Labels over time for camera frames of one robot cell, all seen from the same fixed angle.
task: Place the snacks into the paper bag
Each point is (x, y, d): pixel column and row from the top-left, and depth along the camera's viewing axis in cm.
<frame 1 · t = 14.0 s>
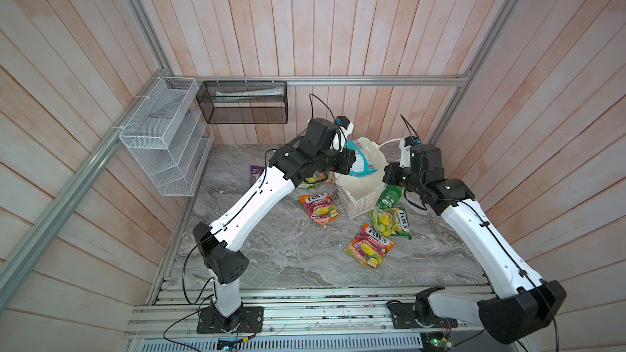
left hand: (355, 163, 69), fingers closed
right hand: (383, 166, 77), fingers closed
white printed paper bag: (358, 194, 77), point 25 cm above the table
teal snack packet: (361, 166, 73), point 33 cm above the table
Fox's fruits bag near centre: (320, 208, 97), point 4 cm above the table
small green candy bag: (390, 195, 102), point 3 cm above the table
yellow green Fox's bag: (390, 222, 93), point 4 cm above the table
Fox's fruits bag front: (369, 247, 87), point 3 cm above the table

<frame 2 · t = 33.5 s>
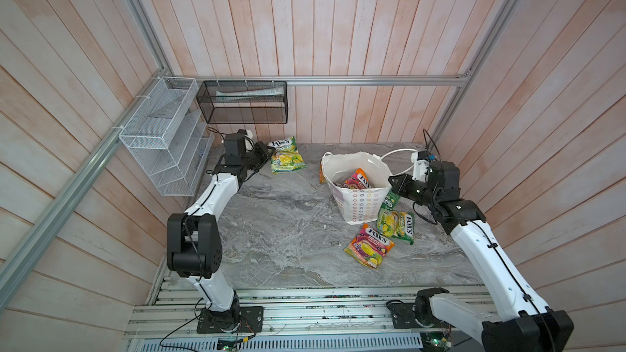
left hand: (277, 149, 88), fingers closed
right hand: (388, 176, 77), fingers closed
Fox's fruits bag near centre: (358, 181, 95), point 13 cm above the table
green Fox's spring tea bag: (286, 156, 89), point 23 cm above the table
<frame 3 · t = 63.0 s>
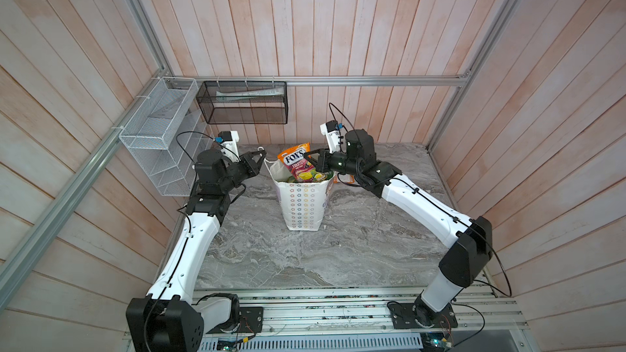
left hand: (267, 155, 73), fingers closed
right hand: (303, 155, 74), fingers closed
white printed paper bag: (305, 203, 83), point 17 cm above the table
Fox's fruits bag front: (303, 170, 76), point 29 cm above the table
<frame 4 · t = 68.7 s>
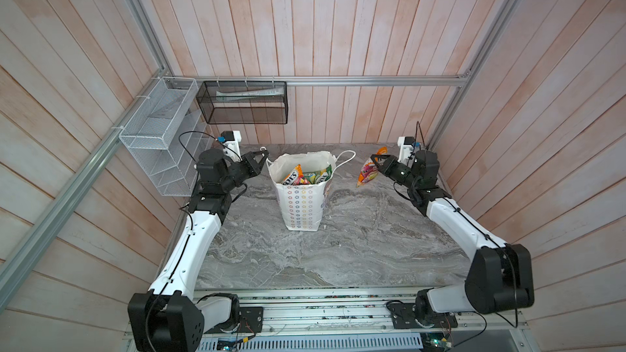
left hand: (270, 155, 73), fingers closed
right hand: (370, 154, 81), fingers closed
Fox's fruits bag front: (296, 178, 84), point 22 cm above the table
orange candy bag back side: (369, 170, 85), point 22 cm above the table
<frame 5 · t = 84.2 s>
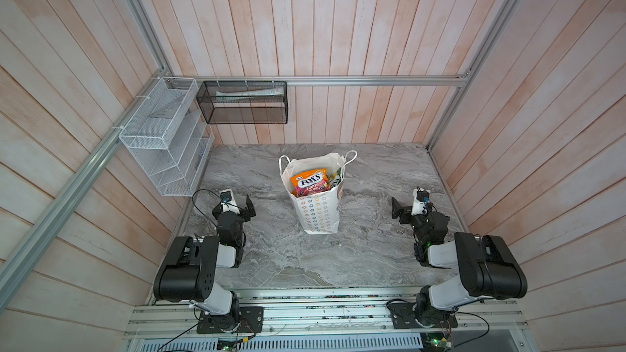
left hand: (237, 199, 92), fingers open
right hand: (405, 195, 91), fingers open
white printed paper bag: (319, 212, 82), point 17 cm above the table
